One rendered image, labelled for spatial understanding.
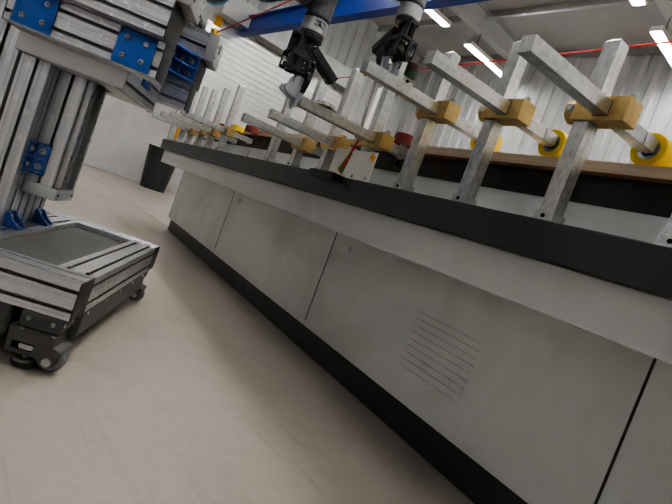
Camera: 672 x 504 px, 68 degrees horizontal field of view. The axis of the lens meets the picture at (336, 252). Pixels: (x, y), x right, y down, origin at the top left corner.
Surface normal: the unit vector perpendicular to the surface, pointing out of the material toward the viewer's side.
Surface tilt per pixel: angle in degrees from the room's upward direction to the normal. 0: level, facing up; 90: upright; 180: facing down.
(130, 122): 90
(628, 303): 90
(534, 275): 90
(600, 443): 90
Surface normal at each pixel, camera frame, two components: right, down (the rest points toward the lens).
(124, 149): 0.59, 0.26
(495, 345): -0.79, -0.26
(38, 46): 0.14, 0.11
